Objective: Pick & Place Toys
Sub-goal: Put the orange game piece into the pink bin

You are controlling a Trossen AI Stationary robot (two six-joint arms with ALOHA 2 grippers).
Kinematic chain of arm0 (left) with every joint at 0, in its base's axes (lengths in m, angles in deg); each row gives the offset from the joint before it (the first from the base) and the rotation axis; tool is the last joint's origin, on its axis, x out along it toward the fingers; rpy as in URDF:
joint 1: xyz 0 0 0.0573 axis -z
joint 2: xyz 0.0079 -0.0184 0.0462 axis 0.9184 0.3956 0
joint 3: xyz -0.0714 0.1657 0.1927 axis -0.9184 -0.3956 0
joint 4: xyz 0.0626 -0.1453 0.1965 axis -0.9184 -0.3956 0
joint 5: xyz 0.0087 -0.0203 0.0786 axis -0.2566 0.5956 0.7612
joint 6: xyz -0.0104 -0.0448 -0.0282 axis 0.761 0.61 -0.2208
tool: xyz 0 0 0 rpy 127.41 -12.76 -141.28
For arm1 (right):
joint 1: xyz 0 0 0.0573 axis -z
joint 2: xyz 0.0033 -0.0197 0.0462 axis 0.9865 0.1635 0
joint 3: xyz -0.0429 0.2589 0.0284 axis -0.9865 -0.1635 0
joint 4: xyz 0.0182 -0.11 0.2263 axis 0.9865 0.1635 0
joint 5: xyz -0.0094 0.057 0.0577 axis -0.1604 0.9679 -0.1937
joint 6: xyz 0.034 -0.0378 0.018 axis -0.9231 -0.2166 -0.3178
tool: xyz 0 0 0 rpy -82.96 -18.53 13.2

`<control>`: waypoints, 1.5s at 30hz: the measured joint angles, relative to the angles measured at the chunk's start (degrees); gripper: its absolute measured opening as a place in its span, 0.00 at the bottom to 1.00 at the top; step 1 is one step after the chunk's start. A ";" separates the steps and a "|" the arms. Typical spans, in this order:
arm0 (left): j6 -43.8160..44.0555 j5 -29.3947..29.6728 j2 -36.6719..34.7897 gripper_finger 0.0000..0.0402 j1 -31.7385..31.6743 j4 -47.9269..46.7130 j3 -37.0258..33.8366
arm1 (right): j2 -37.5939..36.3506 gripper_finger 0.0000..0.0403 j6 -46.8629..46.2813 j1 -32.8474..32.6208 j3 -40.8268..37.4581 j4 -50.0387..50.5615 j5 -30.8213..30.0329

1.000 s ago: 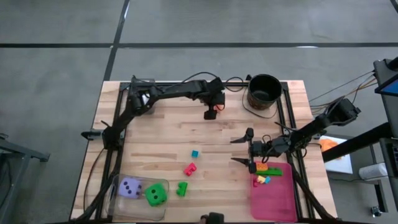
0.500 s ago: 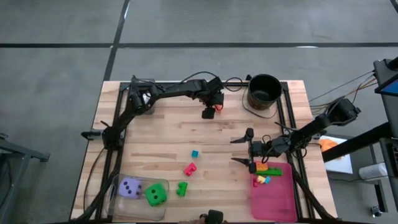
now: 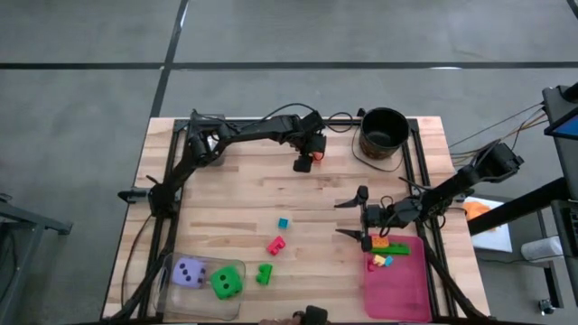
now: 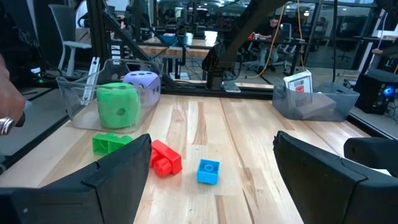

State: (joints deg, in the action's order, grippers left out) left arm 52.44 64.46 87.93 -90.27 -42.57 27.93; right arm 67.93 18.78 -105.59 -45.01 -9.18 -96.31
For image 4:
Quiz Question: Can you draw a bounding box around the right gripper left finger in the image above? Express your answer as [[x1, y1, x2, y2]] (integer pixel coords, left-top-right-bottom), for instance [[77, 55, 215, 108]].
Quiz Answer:
[[0, 133, 153, 224]]

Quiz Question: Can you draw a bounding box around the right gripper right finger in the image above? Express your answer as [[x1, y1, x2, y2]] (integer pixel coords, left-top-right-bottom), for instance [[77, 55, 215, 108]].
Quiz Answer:
[[272, 130, 398, 224]]

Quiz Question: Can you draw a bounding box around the short green toy block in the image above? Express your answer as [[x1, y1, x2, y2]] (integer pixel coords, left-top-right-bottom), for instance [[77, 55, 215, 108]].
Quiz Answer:
[[91, 132, 135, 157]]

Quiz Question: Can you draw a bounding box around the grey card box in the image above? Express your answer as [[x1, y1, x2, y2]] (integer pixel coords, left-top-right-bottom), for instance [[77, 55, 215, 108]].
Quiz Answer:
[[294, 92, 337, 121]]

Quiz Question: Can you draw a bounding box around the large red toy block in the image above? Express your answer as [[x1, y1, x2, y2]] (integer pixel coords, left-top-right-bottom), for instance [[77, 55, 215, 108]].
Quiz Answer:
[[150, 139, 183, 179]]

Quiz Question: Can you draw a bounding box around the green foam die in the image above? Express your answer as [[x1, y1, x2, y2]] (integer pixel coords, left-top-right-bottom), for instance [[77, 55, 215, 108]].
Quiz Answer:
[[96, 82, 142, 130]]

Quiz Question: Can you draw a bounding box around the white playing card box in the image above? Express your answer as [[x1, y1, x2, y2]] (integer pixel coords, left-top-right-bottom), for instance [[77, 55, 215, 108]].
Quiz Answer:
[[282, 69, 313, 108]]

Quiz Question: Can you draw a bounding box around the large clear plastic bin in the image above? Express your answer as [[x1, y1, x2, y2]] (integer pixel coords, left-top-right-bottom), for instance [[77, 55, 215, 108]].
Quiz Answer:
[[55, 57, 164, 135]]

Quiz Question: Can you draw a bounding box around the light blue toy block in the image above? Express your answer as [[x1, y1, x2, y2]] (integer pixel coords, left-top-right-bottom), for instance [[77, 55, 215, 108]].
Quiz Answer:
[[196, 158, 221, 186]]

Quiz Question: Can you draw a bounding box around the purple foam die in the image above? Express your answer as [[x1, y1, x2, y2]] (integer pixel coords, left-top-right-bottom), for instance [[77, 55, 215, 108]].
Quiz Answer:
[[123, 70, 162, 108]]

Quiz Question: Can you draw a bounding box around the small grey plastic bin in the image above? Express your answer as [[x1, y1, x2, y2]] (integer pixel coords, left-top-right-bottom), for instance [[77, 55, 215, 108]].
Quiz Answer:
[[272, 77, 361, 123]]

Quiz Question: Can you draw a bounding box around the black computer box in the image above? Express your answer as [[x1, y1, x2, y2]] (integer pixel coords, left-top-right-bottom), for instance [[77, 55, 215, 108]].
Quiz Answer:
[[354, 68, 398, 115]]

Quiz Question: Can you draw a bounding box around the white perforated strip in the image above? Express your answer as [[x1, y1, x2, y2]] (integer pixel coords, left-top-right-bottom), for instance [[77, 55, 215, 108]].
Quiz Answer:
[[80, 57, 101, 106]]

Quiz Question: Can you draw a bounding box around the person's hand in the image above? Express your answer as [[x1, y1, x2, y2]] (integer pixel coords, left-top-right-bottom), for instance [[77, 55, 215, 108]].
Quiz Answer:
[[0, 54, 27, 125]]

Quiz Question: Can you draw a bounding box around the person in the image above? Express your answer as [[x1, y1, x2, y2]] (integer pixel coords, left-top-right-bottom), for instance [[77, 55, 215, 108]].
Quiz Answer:
[[248, 17, 281, 72]]

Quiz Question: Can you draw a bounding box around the wooden background table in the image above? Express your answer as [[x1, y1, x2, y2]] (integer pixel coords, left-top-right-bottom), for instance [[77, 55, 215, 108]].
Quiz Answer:
[[138, 36, 218, 58]]

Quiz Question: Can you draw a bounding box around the grey office chair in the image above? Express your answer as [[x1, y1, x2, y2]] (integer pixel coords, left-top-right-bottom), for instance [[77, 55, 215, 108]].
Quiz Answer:
[[48, 3, 93, 77]]

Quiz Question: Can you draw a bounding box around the blue bowl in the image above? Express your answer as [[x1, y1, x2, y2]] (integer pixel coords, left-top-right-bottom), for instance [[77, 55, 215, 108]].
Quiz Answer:
[[160, 32, 179, 46]]

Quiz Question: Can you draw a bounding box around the yellow cable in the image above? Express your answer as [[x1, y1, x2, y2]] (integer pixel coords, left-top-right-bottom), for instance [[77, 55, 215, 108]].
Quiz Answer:
[[245, 0, 308, 79]]

